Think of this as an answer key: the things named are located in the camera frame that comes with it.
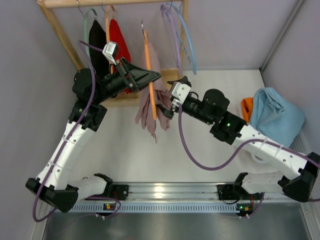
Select mint green hanger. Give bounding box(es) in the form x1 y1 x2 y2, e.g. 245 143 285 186
76 0 98 60

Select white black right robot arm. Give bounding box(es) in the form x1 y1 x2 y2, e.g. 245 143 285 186
157 76 320 203

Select purple plastic hanger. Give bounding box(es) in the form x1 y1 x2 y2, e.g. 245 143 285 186
160 4 183 76

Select light orange hanger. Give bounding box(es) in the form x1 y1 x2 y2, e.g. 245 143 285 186
100 0 116 43

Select dusty pink trousers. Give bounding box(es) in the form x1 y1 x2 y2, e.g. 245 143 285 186
135 43 172 141

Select white laundry basket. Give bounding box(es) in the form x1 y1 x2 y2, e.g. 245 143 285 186
249 129 313 165

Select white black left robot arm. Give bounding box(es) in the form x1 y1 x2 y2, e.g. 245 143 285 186
25 58 161 213

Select grey slotted cable duct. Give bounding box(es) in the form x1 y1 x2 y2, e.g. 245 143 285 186
69 202 240 214

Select light blue garment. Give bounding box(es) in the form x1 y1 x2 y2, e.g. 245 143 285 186
249 87 305 147

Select red garment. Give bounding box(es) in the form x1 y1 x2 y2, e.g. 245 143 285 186
109 18 132 95

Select wooden clothes rack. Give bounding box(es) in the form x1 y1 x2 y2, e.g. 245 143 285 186
36 0 189 108

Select aluminium mounting rail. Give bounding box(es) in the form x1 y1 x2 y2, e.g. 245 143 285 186
74 181 313 201

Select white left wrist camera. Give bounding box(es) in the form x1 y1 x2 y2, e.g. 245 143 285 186
102 41 119 65

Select orange garment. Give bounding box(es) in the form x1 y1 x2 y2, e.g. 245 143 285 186
241 97 254 123

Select black garment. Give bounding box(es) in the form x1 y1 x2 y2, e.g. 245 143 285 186
89 20 109 79

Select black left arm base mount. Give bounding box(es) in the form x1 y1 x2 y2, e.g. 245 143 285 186
85 183 129 201

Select light blue plastic hanger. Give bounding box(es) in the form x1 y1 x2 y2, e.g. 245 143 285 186
166 0 197 75

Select orange plastic hanger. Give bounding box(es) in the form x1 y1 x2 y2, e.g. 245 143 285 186
140 20 158 120

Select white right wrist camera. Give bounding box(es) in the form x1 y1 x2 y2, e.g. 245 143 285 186
169 82 191 107

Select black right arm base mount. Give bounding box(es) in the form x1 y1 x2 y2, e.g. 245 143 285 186
217 184 248 204

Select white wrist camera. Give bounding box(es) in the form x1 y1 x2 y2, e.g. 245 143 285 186
102 41 119 65
169 82 191 107

